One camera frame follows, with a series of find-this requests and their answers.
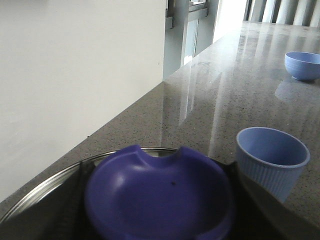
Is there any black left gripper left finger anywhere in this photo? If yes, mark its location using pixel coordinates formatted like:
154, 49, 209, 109
0, 163, 100, 240

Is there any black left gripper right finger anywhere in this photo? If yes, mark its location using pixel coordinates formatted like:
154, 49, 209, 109
218, 162, 320, 240

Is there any light blue ribbed cup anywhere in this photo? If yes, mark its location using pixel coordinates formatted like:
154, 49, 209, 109
236, 127, 311, 203

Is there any glass lid with blue knob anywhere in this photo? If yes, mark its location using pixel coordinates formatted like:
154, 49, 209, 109
0, 144, 238, 240

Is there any light blue bowl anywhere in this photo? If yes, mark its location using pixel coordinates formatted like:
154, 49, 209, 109
284, 51, 320, 81

